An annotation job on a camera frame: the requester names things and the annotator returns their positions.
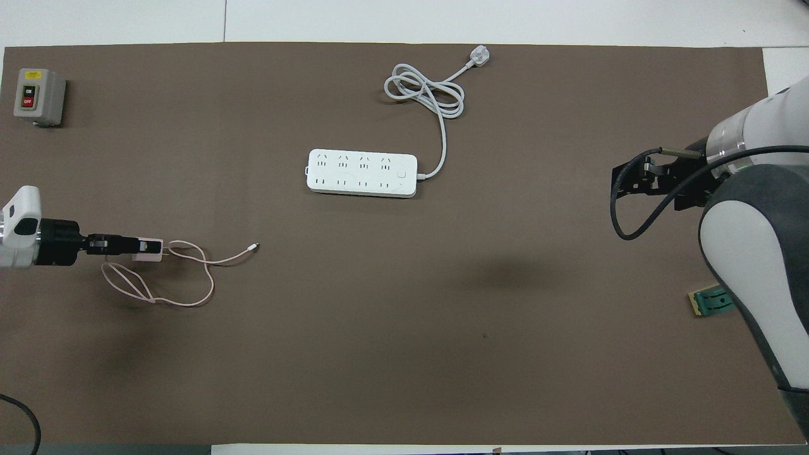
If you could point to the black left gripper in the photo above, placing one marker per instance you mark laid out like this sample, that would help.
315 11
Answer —
60 243

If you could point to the green knife switch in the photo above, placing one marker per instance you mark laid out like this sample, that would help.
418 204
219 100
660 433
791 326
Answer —
711 302

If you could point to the pink wall charger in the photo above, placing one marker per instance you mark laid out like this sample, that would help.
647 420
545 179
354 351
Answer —
148 249

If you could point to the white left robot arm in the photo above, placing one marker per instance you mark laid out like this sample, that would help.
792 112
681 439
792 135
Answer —
19 218

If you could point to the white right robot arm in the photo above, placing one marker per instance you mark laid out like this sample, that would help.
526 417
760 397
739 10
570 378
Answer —
765 253

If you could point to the grey on-off switch box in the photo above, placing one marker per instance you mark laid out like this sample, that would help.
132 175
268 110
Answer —
38 95

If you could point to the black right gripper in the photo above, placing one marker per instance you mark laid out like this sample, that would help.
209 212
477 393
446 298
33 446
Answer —
695 183

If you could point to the brown table mat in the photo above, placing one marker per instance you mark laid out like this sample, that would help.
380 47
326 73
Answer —
392 328

